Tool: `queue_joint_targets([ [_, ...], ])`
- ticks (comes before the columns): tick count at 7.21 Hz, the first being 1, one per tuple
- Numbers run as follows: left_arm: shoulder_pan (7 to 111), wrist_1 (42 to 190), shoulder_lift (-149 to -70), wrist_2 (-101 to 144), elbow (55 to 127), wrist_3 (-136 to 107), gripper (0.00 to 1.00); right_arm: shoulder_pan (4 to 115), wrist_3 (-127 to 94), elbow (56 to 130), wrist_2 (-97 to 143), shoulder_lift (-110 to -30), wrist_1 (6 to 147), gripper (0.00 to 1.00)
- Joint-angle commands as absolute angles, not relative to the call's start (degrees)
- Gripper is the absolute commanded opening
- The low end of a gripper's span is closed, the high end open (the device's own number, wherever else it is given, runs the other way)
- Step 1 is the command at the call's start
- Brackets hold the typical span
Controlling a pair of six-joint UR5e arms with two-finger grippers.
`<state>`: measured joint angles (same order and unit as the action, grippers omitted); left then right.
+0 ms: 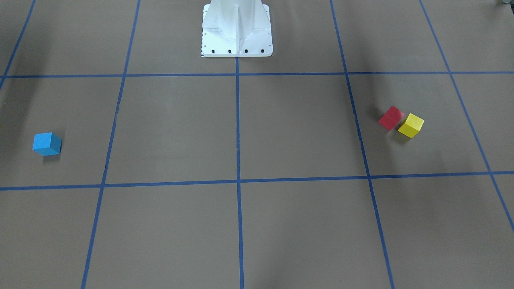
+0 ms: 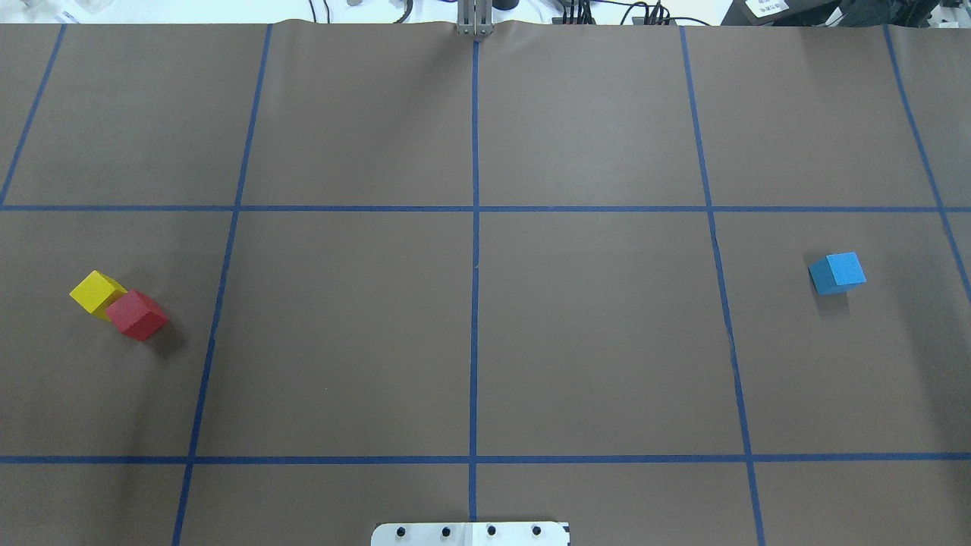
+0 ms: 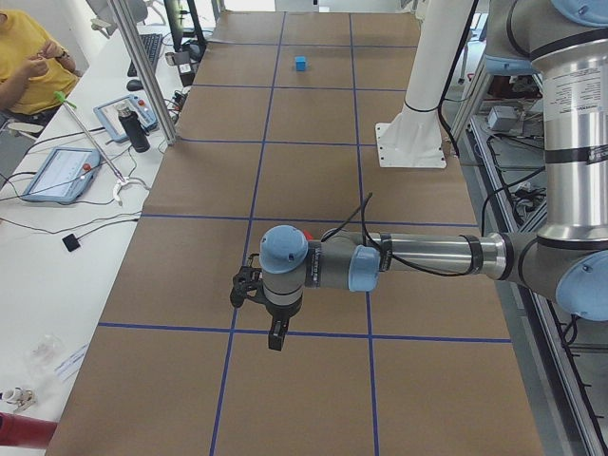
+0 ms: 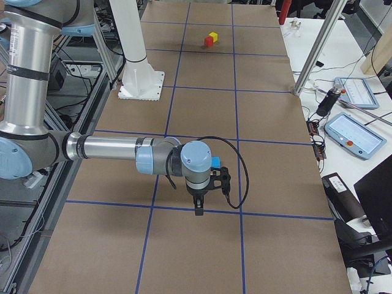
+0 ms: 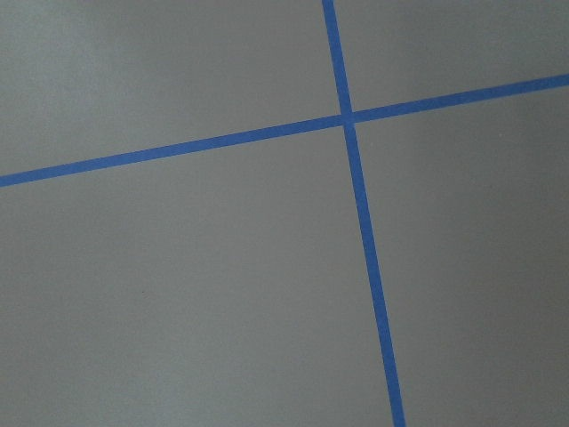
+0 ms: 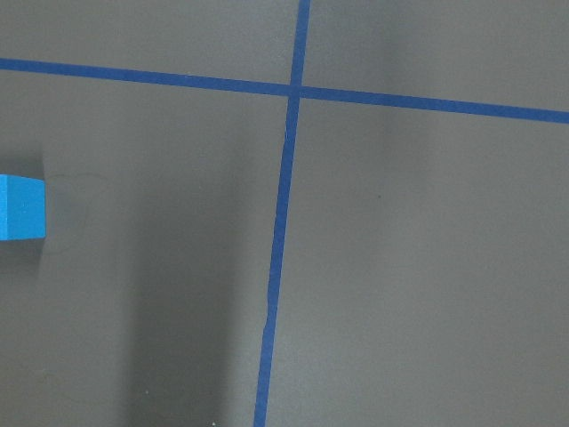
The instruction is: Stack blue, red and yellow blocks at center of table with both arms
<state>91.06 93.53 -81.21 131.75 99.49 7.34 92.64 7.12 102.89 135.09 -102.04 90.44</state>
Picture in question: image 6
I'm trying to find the blue wooden block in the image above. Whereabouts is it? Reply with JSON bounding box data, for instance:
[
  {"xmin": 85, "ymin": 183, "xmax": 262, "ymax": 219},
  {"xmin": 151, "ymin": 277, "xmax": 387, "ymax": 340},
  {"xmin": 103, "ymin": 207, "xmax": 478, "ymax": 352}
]
[{"xmin": 1, "ymin": 174, "xmax": 46, "ymax": 241}]

